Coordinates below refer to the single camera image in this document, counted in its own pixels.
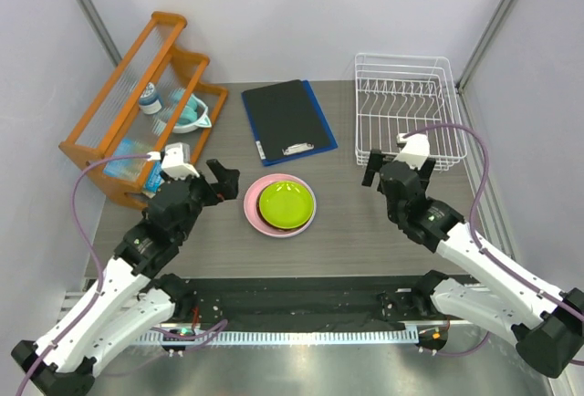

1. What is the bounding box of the white bowl with teal items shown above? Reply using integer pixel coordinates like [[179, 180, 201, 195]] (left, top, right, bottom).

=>
[[152, 89, 213, 135]]

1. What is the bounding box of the pink plate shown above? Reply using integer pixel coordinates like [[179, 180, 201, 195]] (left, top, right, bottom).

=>
[[243, 173, 317, 239]]

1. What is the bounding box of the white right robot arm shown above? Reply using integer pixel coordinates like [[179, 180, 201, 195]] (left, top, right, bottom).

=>
[[362, 150, 583, 378]]

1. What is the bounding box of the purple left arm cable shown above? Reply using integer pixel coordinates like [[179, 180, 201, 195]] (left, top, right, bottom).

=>
[[13, 152, 229, 396]]

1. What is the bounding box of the blue white book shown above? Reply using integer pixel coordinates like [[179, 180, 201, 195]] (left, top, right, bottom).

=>
[[141, 162, 163, 197]]

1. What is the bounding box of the blue black clipboard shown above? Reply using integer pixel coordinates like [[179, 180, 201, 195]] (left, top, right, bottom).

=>
[[241, 79, 338, 166]]

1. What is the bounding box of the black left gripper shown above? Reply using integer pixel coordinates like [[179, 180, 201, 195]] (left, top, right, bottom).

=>
[[162, 160, 238, 242]]

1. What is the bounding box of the orange wooden shelf rack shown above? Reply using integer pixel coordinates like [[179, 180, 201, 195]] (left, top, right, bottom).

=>
[[59, 12, 228, 210]]

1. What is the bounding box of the lime green plate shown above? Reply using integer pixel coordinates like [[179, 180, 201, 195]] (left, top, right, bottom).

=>
[[257, 181, 316, 230]]

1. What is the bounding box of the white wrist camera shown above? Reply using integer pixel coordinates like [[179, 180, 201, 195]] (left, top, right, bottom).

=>
[[147, 142, 200, 181], [395, 133, 430, 170]]

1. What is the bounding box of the white slotted cable duct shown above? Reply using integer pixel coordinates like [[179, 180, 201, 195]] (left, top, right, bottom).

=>
[[131, 328, 419, 347]]

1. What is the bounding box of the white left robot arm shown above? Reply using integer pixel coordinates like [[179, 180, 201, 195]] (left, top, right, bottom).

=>
[[11, 159, 240, 395]]

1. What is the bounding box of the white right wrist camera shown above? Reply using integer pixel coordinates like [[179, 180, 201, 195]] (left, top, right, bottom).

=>
[[395, 133, 430, 170]]

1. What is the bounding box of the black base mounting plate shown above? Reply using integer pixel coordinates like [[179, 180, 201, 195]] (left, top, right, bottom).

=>
[[171, 276, 445, 333]]

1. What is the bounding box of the white wire dish rack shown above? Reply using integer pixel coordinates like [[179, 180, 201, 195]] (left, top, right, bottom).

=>
[[354, 53, 462, 166]]

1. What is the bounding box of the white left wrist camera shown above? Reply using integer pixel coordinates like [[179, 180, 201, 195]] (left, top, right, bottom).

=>
[[147, 142, 200, 181]]

